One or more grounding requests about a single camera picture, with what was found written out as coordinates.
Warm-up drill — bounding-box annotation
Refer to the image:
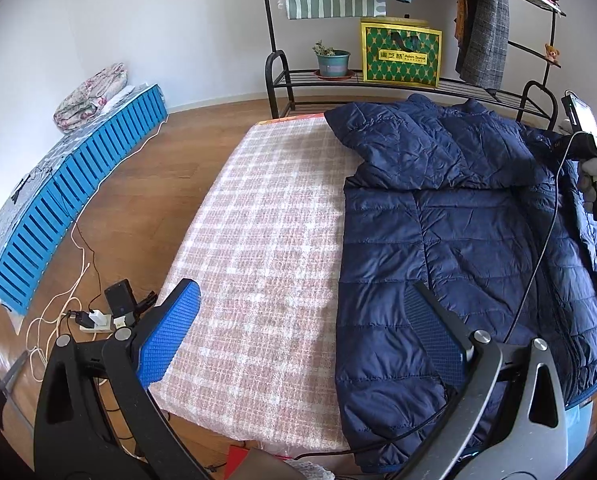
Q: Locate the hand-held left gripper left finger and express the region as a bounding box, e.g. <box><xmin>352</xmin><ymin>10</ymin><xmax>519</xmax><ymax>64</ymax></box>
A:
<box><xmin>33</xmin><ymin>277</ymin><xmax>214</xmax><ymax>480</ymax></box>

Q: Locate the pink plaid blanket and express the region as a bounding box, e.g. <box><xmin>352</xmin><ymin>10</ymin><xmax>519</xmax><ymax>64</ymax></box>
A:
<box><xmin>148</xmin><ymin>112</ymin><xmax>369</xmax><ymax>461</ymax></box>

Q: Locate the small potted plant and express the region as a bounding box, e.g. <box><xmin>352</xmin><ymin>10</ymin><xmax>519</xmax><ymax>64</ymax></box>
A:
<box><xmin>312</xmin><ymin>40</ymin><xmax>355</xmax><ymax>81</ymax></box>

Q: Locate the red booklet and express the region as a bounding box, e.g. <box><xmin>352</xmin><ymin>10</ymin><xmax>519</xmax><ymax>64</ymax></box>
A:
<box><xmin>226</xmin><ymin>442</ymin><xmax>259</xmax><ymax>480</ymax></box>

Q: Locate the white power strip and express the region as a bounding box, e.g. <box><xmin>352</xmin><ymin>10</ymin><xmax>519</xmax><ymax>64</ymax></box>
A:
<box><xmin>78</xmin><ymin>310</ymin><xmax>116</xmax><ymax>333</ymax></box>

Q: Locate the black phone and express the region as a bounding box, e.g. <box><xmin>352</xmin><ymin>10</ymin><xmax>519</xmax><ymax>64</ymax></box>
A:
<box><xmin>103</xmin><ymin>280</ymin><xmax>138</xmax><ymax>318</ymax></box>

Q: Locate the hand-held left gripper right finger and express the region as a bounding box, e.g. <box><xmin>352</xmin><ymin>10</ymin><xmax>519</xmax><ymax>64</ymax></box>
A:
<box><xmin>393</xmin><ymin>280</ymin><xmax>571</xmax><ymax>480</ymax></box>

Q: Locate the black metal clothes rack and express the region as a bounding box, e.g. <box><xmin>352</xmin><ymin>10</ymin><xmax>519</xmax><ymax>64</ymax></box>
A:
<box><xmin>258</xmin><ymin>0</ymin><xmax>566</xmax><ymax>123</ymax></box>

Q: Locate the white cable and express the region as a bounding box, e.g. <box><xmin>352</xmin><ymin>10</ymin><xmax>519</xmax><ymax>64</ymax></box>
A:
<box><xmin>26</xmin><ymin>247</ymin><xmax>92</xmax><ymax>361</ymax></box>

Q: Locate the green yellow gift box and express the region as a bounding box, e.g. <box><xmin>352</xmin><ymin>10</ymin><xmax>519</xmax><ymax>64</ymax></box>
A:
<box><xmin>361</xmin><ymin>16</ymin><xmax>443</xmax><ymax>88</ymax></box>

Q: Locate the black cable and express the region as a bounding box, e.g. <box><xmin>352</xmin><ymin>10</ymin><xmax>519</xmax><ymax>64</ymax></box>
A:
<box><xmin>505</xmin><ymin>130</ymin><xmax>586</xmax><ymax>343</ymax></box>

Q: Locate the grey plaid coat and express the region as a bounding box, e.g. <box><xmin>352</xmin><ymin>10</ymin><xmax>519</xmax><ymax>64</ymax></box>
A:
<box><xmin>454</xmin><ymin>0</ymin><xmax>516</xmax><ymax>88</ymax></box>

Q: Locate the navy puffer jacket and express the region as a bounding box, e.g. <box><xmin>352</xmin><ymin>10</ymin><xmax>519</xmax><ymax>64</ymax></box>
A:
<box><xmin>324</xmin><ymin>94</ymin><xmax>597</xmax><ymax>476</ymax></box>

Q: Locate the orange scarf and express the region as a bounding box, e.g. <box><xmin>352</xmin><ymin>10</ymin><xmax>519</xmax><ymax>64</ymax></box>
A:
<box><xmin>451</xmin><ymin>0</ymin><xmax>471</xmax><ymax>43</ymax></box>

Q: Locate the floral folded quilt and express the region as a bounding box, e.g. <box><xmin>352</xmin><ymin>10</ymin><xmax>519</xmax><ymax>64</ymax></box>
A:
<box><xmin>53</xmin><ymin>62</ymin><xmax>129</xmax><ymax>134</ymax></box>

